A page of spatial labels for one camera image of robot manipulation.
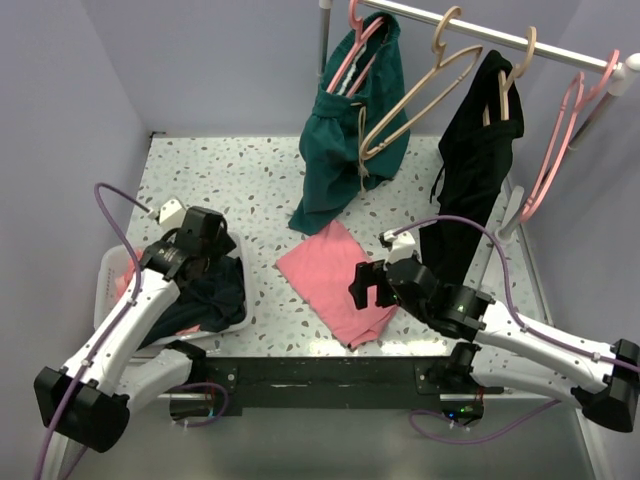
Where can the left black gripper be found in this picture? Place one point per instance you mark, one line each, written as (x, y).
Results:
(221, 247)

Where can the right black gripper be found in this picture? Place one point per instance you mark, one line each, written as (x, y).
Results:
(367, 274)

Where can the dark navy shorts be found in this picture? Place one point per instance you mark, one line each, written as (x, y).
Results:
(213, 303)

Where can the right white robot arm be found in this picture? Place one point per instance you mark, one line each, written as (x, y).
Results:
(497, 349)

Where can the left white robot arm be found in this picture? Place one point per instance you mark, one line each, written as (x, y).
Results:
(91, 398)

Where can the pink folded shorts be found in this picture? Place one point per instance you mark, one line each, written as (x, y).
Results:
(320, 270)

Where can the black hanging shorts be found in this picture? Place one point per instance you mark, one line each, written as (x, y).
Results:
(477, 154)

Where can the green hanging shorts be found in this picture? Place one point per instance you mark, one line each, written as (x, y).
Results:
(331, 137)

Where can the beige hanger with black shorts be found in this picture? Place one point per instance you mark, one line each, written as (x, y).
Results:
(507, 80)

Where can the empty pink hanger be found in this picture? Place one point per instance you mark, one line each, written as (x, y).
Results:
(574, 101)

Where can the coral pink patterned garment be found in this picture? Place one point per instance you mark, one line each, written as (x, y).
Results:
(123, 280)

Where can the white plastic laundry basket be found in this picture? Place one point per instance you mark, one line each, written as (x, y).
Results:
(113, 263)

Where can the metal clothes rack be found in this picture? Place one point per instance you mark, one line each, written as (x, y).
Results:
(625, 74)

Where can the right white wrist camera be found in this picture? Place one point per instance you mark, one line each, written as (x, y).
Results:
(399, 245)

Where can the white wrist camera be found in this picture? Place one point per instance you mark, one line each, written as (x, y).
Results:
(168, 216)
(399, 245)

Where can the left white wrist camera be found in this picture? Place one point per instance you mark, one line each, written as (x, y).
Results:
(168, 216)

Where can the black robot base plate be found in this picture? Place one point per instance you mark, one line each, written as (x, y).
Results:
(401, 383)

